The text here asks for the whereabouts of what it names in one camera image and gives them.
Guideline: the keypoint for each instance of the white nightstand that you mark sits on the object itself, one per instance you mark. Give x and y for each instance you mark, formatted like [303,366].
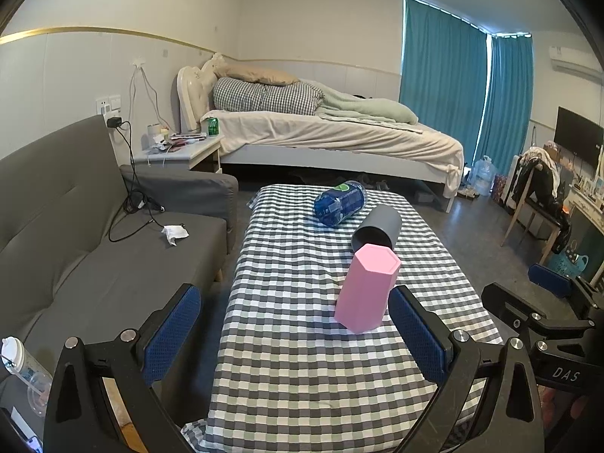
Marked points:
[181,153]

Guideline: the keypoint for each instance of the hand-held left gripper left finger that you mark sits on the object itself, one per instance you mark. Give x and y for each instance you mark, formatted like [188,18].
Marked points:
[172,335]

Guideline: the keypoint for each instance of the blue plastic bottle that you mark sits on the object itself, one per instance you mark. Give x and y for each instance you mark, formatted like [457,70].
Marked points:
[340,203]

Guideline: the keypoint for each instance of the pink hexagonal cup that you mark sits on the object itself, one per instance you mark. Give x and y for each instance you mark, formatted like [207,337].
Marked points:
[365,288]

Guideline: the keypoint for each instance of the grey sofa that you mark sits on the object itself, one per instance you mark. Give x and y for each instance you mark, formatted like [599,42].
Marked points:
[56,207]

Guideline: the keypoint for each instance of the checkered quilt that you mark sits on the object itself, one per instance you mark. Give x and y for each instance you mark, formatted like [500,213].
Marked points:
[264,96]

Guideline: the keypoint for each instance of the wide teal curtain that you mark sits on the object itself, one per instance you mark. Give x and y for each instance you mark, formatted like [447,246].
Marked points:
[441,66]

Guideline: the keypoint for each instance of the pale green blanket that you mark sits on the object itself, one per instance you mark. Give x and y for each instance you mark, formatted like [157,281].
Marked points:
[363,108]

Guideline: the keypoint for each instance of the black jacket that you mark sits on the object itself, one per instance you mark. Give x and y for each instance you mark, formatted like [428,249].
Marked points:
[542,188]

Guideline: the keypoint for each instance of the white garment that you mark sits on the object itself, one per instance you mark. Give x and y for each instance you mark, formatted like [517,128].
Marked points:
[540,158]

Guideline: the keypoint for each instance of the green can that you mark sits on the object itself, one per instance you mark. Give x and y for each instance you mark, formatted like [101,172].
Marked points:
[213,126]

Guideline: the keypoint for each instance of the narrow teal curtain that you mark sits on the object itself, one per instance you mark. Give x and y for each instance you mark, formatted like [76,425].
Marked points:
[507,99]

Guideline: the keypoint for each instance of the large water jug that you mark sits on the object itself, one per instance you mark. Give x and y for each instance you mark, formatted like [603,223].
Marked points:
[482,177]

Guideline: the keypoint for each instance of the beige pillow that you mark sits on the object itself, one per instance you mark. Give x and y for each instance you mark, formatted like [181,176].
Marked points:
[257,75]

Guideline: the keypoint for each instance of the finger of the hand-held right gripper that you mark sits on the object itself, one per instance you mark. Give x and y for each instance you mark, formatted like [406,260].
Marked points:
[549,279]
[519,314]

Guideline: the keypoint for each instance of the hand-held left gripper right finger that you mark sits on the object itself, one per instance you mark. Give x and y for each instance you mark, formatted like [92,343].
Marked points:
[417,339]

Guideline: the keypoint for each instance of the bed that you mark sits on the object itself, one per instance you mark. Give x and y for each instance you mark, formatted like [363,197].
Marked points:
[330,139]

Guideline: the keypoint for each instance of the black charger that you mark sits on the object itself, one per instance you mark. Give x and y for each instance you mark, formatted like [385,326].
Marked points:
[114,122]

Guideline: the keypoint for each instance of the white wall switch panel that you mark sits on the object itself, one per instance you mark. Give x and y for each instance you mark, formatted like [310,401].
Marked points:
[108,105]

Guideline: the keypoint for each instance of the wooden chair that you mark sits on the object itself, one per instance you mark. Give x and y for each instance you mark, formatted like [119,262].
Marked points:
[521,217]

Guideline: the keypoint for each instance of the checkered tablecloth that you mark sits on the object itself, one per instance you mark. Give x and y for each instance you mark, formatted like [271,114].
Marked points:
[292,339]

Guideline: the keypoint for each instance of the crumpled white tissue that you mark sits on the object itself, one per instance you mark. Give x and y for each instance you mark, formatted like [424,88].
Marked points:
[174,234]

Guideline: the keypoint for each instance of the blue plastic basket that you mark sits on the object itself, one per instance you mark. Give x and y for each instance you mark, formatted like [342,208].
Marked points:
[573,264]

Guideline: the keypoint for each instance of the black television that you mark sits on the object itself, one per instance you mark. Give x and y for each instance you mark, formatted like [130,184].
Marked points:
[578,137]

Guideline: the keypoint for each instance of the clear bottle with white cap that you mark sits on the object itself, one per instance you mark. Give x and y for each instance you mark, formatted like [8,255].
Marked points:
[23,373]

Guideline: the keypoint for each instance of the grey cup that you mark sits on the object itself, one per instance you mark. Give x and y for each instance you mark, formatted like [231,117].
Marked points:
[380,226]

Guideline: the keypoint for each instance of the white air conditioner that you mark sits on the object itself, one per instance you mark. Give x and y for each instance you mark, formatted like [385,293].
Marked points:
[573,61]

